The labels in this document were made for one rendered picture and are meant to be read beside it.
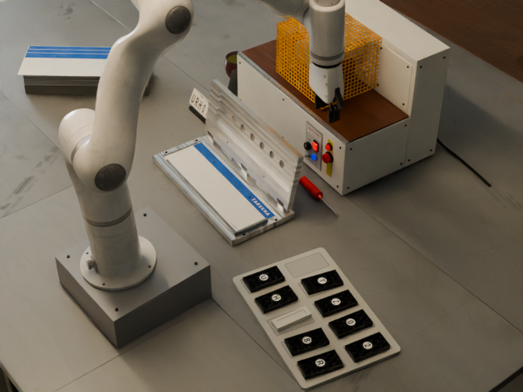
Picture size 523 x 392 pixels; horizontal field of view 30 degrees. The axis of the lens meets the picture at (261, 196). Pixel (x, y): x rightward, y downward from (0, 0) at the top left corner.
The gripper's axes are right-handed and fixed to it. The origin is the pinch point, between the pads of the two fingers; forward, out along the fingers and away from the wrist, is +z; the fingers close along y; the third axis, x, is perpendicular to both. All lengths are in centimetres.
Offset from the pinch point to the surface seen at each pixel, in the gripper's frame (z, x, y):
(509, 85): 44, 86, -30
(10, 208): 35, -77, -44
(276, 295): 35.0, -26.8, 21.1
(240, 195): 35.8, -17.9, -18.0
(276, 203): 36.2, -10.4, -10.6
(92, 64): 27, -36, -88
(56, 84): 33, -48, -92
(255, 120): 17.5, -8.5, -25.4
